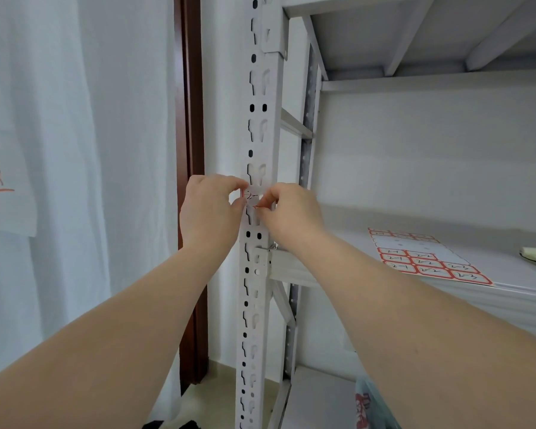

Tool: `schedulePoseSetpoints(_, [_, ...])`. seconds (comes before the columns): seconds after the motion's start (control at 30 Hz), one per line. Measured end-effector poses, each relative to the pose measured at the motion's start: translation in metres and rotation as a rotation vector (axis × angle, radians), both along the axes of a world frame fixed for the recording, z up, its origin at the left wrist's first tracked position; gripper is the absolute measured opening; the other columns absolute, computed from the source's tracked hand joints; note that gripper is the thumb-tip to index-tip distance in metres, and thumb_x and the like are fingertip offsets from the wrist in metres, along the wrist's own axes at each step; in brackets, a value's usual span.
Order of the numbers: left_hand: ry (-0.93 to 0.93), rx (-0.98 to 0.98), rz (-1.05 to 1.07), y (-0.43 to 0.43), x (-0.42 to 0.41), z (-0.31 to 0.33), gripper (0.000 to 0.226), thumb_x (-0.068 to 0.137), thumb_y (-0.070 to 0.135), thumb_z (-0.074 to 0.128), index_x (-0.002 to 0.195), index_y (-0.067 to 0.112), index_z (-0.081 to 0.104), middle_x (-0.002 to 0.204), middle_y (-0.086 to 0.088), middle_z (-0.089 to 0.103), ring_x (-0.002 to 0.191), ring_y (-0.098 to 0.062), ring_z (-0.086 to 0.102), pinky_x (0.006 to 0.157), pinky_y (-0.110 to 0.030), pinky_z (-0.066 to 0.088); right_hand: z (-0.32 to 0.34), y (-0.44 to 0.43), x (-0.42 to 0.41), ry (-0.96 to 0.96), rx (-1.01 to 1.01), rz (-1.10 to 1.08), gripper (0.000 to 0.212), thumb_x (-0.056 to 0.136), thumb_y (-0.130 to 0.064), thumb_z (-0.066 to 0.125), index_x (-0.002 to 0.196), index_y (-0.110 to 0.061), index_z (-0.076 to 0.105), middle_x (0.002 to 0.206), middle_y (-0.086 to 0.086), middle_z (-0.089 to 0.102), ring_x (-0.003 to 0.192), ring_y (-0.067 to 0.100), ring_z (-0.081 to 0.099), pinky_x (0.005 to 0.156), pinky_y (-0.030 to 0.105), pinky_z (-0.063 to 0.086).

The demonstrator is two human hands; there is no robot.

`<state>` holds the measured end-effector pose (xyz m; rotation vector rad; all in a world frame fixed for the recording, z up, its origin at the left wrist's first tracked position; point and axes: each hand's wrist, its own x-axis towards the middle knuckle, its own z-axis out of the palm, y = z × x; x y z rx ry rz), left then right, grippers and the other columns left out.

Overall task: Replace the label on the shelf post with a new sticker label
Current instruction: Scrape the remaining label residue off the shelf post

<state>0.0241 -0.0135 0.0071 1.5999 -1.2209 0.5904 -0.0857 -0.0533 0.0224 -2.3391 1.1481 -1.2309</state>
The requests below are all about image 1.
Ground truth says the person's right hand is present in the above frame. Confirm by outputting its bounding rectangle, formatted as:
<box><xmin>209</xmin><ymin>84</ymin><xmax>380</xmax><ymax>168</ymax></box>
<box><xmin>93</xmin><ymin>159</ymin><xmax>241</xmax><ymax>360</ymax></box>
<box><xmin>255</xmin><ymin>182</ymin><xmax>328</xmax><ymax>256</ymax></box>

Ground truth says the person's left hand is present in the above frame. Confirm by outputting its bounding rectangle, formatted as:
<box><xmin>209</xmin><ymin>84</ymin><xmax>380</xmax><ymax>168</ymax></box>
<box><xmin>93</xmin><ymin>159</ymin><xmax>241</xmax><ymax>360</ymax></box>
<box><xmin>179</xmin><ymin>174</ymin><xmax>250</xmax><ymax>254</ymax></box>

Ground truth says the white red-edged label sticker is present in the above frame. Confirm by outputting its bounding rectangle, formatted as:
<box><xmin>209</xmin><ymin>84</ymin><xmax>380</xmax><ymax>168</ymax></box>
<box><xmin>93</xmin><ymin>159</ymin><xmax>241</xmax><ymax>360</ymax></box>
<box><xmin>241</xmin><ymin>187</ymin><xmax>269</xmax><ymax>211</ymax></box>

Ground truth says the person's left forearm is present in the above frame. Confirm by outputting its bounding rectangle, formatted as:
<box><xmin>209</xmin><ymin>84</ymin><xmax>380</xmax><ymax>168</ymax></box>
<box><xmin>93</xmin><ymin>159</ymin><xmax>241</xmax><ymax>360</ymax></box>
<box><xmin>0</xmin><ymin>239</ymin><xmax>236</xmax><ymax>429</ymax></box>

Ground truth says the person's right forearm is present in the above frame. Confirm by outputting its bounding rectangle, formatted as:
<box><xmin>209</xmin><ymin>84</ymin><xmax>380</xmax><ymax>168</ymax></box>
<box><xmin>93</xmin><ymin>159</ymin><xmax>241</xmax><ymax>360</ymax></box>
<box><xmin>290</xmin><ymin>232</ymin><xmax>536</xmax><ymax>429</ymax></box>

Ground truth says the white curtain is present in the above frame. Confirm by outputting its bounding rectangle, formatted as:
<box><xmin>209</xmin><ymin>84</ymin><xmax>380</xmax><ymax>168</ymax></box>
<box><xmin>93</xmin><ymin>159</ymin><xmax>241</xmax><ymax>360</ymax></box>
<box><xmin>0</xmin><ymin>0</ymin><xmax>182</xmax><ymax>411</ymax></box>

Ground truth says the white metal shelving rack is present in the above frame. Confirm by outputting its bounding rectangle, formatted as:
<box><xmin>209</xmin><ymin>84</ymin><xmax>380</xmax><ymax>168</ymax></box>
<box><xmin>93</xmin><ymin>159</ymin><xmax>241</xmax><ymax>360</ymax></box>
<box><xmin>234</xmin><ymin>0</ymin><xmax>536</xmax><ymax>429</ymax></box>

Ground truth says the sheet of red-bordered labels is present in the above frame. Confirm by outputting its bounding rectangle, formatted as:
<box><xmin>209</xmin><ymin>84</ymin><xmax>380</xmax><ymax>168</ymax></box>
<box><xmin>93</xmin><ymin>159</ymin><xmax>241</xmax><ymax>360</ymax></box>
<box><xmin>368</xmin><ymin>227</ymin><xmax>495</xmax><ymax>287</ymax></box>

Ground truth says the clear bag with red print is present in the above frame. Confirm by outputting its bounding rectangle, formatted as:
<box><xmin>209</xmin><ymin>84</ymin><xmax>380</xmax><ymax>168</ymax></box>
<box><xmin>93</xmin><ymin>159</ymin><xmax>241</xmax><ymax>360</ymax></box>
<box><xmin>355</xmin><ymin>375</ymin><xmax>403</xmax><ymax>429</ymax></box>

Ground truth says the white cloth with red mark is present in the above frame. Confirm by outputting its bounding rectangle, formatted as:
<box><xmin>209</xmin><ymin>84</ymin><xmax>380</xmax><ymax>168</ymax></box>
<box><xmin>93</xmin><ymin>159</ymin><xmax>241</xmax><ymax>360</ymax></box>
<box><xmin>0</xmin><ymin>0</ymin><xmax>38</xmax><ymax>238</ymax></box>

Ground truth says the dark brown door frame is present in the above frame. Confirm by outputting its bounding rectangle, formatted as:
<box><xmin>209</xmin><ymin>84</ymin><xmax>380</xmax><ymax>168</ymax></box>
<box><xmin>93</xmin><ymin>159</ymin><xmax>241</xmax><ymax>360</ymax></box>
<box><xmin>174</xmin><ymin>0</ymin><xmax>210</xmax><ymax>396</ymax></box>

